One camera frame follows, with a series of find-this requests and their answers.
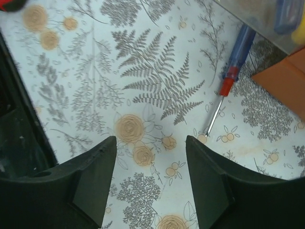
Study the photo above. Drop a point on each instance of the orange wooden drawer box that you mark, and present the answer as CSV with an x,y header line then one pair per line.
x,y
285,81

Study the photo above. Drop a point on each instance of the red utility knife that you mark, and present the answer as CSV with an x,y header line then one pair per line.
x,y
12,5

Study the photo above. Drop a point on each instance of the yellow black screwdriver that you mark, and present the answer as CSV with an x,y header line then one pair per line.
x,y
298,36

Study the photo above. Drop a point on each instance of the floral patterned table mat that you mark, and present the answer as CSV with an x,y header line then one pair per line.
x,y
147,72

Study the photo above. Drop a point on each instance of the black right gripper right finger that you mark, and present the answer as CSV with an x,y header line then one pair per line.
x,y
230,196

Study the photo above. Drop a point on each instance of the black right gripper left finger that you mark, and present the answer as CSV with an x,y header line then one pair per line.
x,y
72,195

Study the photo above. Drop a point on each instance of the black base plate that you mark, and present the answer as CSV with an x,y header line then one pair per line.
x,y
24,147

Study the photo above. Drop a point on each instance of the clear acrylic drawer tray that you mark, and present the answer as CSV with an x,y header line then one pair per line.
x,y
260,16

